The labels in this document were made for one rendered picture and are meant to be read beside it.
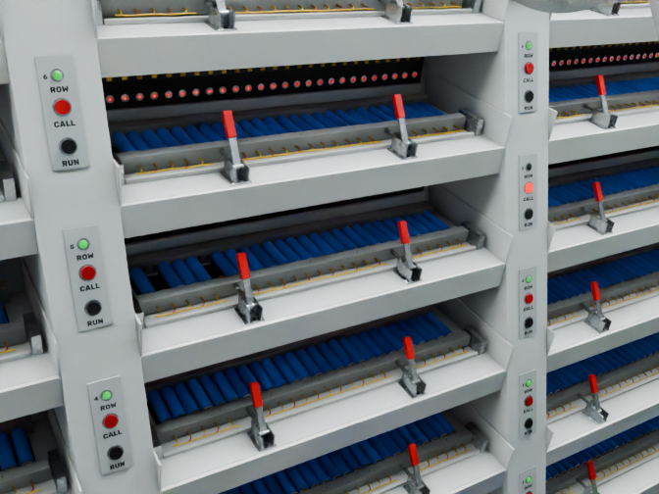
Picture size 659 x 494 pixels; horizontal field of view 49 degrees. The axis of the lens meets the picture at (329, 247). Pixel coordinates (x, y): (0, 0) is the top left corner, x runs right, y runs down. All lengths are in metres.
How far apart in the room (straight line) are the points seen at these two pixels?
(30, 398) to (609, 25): 1.05
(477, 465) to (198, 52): 0.85
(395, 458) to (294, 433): 0.26
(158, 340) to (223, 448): 0.20
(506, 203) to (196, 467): 0.62
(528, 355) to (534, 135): 0.37
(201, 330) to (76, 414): 0.18
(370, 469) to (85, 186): 0.68
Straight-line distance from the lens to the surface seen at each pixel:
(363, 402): 1.14
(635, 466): 1.74
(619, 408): 1.58
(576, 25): 1.28
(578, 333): 1.42
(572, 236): 1.35
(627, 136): 1.40
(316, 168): 1.00
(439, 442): 1.33
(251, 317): 0.99
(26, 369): 0.93
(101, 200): 0.87
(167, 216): 0.90
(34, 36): 0.85
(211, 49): 0.91
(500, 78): 1.17
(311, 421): 1.10
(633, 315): 1.54
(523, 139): 1.20
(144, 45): 0.88
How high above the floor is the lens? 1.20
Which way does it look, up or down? 14 degrees down
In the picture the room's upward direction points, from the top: 4 degrees counter-clockwise
